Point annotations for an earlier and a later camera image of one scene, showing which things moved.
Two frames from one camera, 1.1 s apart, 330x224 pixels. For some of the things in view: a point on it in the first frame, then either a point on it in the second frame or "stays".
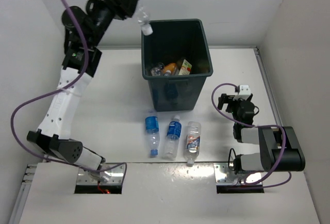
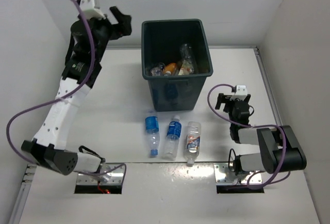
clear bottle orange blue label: (192, 144) stays
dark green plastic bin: (176, 60) stays
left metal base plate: (116, 177) stays
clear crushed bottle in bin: (158, 70) stays
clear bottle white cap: (141, 14) to (187, 67)
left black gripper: (122, 4) to (124, 22)
